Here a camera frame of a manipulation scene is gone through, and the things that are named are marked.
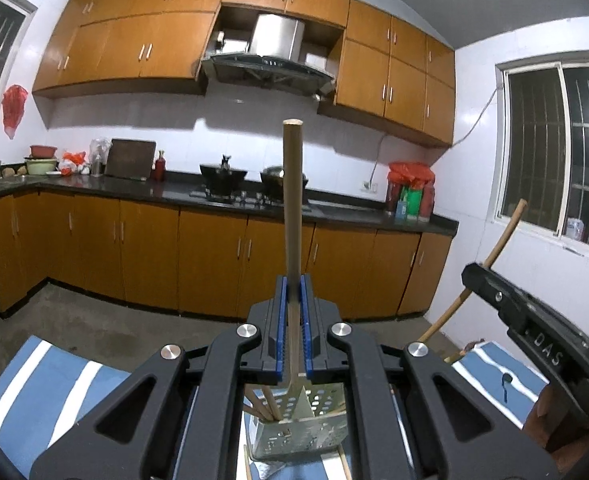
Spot red bottle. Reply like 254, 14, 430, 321
151, 150, 166, 182

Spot green basin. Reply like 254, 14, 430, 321
25, 157, 58, 176

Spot red bag of bottles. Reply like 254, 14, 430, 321
386, 162, 436, 222

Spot wall socket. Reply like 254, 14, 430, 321
360, 181, 378, 194

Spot plastic bottle on sill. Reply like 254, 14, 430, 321
565, 218, 585, 242

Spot right barred window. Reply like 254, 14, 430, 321
496, 54, 589, 246

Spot person's right hand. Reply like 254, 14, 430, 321
521, 384, 589, 476

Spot orange plastic bag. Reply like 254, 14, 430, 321
58, 152, 87, 176

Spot red basin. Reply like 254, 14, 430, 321
30, 145, 57, 159

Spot black wok with handle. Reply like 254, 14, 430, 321
200, 155, 248, 196

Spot dark wooden cutting board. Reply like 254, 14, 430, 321
104, 139, 157, 181

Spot black lidded wok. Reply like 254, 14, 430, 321
260, 166, 285, 203

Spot wooden upper cabinets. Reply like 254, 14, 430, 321
34, 0, 456, 148

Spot red plastic bag on wall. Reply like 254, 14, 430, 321
2, 84, 29, 140

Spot steel range hood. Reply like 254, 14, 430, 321
201, 8, 340, 100

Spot clear bag jar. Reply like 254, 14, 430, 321
89, 138, 111, 177

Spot green perforated utensil holder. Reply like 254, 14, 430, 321
244, 382, 349, 462

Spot gas stove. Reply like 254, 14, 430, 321
189, 186, 284, 209

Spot wooden lower cabinets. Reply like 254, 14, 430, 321
0, 191, 452, 320

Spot blue white striped tablecloth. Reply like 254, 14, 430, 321
0, 333, 557, 479

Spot wooden cabinets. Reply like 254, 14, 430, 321
0, 191, 452, 320
34, 0, 456, 148

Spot white power cable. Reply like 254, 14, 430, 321
366, 84, 503, 189

